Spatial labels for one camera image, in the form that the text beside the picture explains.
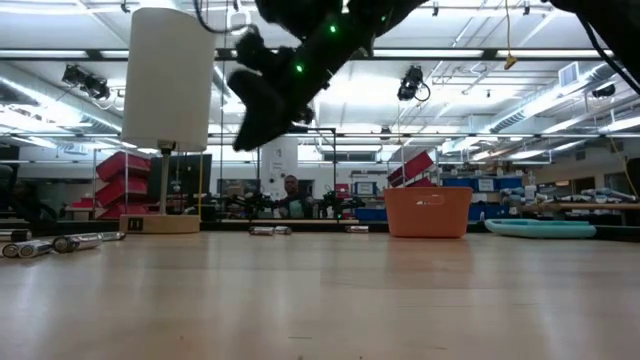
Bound white hanging ring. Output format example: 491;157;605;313
227;7;253;36

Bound large black panel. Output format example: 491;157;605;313
148;153;214;200

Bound blue calculator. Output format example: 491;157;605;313
483;218;598;240

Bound white lamp with wooden base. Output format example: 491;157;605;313
118;7;217;235

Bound black office chair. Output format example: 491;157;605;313
0;164;57;224

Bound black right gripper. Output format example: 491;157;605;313
227;29;351;153

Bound white pillar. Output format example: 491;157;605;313
259;137;300;201

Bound long blue storage bin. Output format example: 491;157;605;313
442;176;525;192

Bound metal air duct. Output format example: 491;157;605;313
487;59;640;134

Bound person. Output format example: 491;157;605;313
277;174;317;220

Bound black hanging device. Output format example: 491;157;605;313
61;63;112;101
397;64;426;103

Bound wooden workbench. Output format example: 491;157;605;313
519;201;640;212

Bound orange plastic bin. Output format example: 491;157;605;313
383;186;474;239

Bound thin black rig frame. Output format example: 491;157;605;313
256;125;338;221

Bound yellow hanging strap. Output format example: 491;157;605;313
503;0;519;71

